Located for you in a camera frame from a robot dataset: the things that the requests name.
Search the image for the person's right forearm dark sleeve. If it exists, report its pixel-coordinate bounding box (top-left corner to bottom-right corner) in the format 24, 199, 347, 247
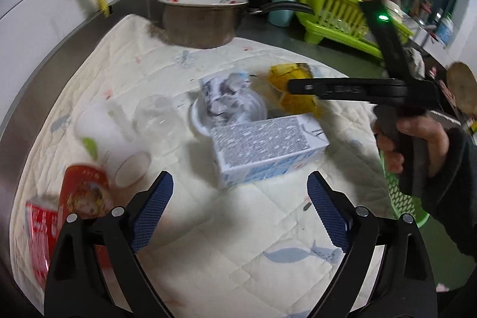
399, 127, 477, 256

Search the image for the round wooden block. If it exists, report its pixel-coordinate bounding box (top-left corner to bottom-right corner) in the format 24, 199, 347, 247
446, 62, 477, 114

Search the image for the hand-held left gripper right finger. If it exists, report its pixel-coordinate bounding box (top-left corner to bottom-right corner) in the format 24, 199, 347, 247
306, 171, 436, 318

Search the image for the clear plastic cup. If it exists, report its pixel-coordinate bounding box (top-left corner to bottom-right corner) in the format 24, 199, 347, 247
133, 94, 188, 152

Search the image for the grey rag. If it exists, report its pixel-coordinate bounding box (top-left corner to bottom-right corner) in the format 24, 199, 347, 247
404, 48, 426, 81

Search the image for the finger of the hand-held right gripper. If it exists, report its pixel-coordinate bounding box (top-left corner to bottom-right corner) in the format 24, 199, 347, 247
287, 77, 374, 101

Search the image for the crumpled grey printed wrapper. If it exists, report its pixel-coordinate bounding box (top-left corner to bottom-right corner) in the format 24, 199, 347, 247
199, 72, 267, 125

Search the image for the white bowl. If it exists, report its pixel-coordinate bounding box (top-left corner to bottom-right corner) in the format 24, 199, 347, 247
188, 94, 270, 138

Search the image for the brown pot with floral interior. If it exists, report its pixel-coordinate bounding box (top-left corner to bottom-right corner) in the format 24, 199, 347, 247
157, 0, 314, 49

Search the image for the white paper cup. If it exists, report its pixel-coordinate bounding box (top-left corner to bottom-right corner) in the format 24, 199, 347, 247
75, 104, 153, 188

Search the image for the white quilted mat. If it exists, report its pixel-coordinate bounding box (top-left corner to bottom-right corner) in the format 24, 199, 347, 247
9, 14, 396, 318

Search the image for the teal soap bottle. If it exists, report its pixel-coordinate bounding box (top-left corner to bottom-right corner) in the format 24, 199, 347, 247
268, 0, 299, 28

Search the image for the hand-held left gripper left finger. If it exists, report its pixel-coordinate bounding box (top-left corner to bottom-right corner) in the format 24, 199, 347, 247
45, 171, 176, 318

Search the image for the person's right hand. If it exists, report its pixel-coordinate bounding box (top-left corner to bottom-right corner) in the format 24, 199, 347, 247
374, 113, 450, 177

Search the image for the red and white packet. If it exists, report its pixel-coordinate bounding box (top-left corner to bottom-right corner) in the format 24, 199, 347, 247
24, 194, 61, 273

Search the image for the green dish rack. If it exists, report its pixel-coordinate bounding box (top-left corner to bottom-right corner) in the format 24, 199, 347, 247
282, 0, 424, 60

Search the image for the yellow snack packet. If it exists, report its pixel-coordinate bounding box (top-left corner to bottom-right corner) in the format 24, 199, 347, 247
269, 63, 327, 118

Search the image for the blue and white carton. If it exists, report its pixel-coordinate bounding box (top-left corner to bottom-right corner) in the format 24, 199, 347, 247
210, 113, 330, 190

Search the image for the green plastic basket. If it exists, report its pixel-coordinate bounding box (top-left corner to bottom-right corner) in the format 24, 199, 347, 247
378, 150, 430, 228

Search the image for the white bottle with blue label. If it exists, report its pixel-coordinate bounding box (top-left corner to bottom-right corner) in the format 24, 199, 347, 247
434, 13, 456, 47

